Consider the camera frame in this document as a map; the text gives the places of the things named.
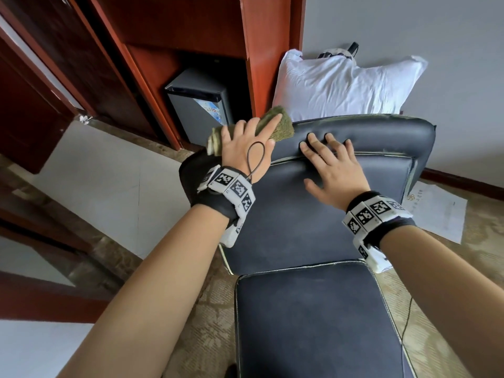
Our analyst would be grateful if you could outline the person's left hand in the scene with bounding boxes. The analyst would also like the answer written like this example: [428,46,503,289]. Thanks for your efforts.
[219,114,283,184]

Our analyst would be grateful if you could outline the person's right hand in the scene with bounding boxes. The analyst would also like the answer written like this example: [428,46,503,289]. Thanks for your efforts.
[299,132,371,211]

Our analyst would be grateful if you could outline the green cleaning cloth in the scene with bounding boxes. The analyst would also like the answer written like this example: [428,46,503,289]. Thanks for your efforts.
[206,106,296,156]

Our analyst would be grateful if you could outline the black leather chair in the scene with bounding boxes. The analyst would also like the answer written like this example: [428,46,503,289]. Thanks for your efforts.
[178,114,436,378]

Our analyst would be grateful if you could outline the person's left forearm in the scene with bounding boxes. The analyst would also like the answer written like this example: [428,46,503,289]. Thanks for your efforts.
[59,204,229,378]

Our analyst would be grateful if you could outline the person's right forearm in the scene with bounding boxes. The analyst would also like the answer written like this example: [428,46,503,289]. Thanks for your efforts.
[380,224,504,378]

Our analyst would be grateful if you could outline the white marker left wristband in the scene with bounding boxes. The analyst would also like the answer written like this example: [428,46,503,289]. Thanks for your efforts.
[194,163,257,227]

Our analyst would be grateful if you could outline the white marker wristband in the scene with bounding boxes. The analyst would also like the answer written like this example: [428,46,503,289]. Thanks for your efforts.
[342,191,416,250]
[194,163,257,227]

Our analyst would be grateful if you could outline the white marker right wristband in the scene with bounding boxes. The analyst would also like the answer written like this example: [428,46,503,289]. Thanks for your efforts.
[342,191,416,250]

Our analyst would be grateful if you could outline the grey mini fridge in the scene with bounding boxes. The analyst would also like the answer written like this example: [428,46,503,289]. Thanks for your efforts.
[164,69,235,146]

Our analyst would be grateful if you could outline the white pillow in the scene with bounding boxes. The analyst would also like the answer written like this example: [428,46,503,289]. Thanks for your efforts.
[272,49,429,123]

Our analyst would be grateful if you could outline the white paper sheet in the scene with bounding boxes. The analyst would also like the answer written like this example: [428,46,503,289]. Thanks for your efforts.
[404,181,469,245]

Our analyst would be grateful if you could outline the black and white bag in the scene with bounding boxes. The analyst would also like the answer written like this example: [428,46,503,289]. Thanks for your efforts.
[318,41,360,60]

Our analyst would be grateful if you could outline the thin black cable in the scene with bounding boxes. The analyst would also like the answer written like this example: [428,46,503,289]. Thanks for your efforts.
[400,299,415,345]
[245,141,268,183]

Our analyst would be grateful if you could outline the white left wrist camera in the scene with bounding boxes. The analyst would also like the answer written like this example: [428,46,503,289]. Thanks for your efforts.
[220,220,245,249]

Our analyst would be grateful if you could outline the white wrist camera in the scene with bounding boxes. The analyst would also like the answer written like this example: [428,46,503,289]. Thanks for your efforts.
[220,220,245,249]
[358,244,395,274]

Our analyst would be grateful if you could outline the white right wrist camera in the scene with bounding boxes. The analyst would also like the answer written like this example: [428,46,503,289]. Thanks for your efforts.
[358,244,395,274]

